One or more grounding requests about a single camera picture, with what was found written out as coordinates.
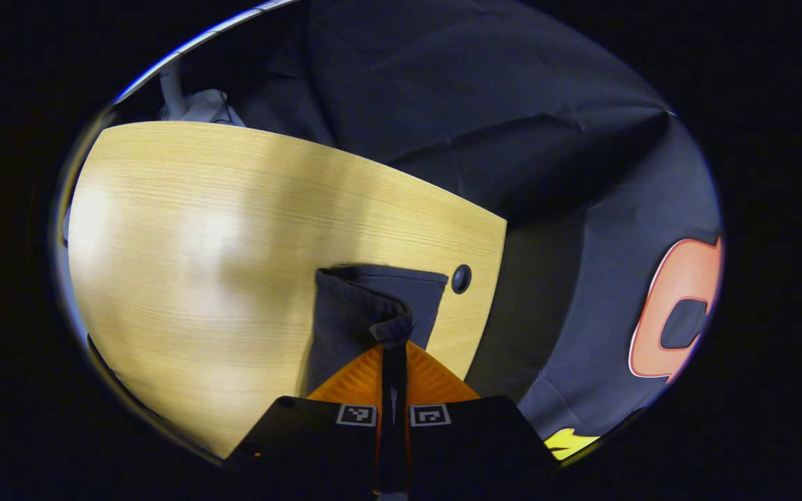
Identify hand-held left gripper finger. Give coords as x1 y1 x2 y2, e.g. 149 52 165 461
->
223 340 396 496
394 340 563 496

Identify dark grey jeans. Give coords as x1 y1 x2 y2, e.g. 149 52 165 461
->
301 263 449 399

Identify black backdrop cloth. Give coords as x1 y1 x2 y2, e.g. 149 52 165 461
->
119 0 724 462

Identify white cloth bundle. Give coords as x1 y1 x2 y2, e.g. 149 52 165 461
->
159 59 245 127

